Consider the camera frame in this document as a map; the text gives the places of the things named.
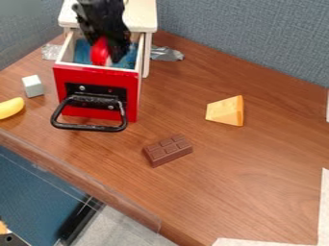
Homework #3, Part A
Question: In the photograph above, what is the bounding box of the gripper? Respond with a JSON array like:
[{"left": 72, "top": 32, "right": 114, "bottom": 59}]
[{"left": 70, "top": 0, "right": 133, "bottom": 64}]

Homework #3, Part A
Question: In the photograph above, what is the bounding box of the red toy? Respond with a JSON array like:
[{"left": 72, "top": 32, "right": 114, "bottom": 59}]
[{"left": 89, "top": 36, "right": 114, "bottom": 67}]

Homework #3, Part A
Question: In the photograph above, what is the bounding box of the blue cloth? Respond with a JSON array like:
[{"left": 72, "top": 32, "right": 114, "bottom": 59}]
[{"left": 71, "top": 38, "right": 140, "bottom": 70}]

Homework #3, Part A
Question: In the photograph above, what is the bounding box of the white wooden cabinet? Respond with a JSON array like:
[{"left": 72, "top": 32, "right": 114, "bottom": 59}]
[{"left": 56, "top": 0, "right": 160, "bottom": 79}]

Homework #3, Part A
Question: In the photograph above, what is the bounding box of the silver tape piece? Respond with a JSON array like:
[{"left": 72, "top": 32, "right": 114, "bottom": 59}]
[
  {"left": 148, "top": 44, "right": 187, "bottom": 62},
  {"left": 40, "top": 43, "right": 64, "bottom": 62}
]

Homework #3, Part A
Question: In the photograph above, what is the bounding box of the grey block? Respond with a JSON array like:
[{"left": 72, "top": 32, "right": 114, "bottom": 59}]
[{"left": 20, "top": 74, "right": 47, "bottom": 99}]

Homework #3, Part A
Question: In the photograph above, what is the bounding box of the yellow toy banana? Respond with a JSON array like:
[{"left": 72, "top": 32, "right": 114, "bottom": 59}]
[{"left": 0, "top": 96, "right": 26, "bottom": 121}]

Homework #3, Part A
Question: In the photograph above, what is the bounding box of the brown toy chocolate bar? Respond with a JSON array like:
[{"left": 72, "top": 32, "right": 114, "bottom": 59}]
[{"left": 142, "top": 134, "right": 194, "bottom": 169}]

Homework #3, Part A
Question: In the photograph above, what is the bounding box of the yellow toy cheese wedge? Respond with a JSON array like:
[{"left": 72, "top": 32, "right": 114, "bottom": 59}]
[{"left": 204, "top": 94, "right": 246, "bottom": 128}]

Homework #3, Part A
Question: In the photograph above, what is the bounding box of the red drawer with black handle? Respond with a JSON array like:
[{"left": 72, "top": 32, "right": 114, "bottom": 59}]
[{"left": 48, "top": 31, "right": 147, "bottom": 134}]

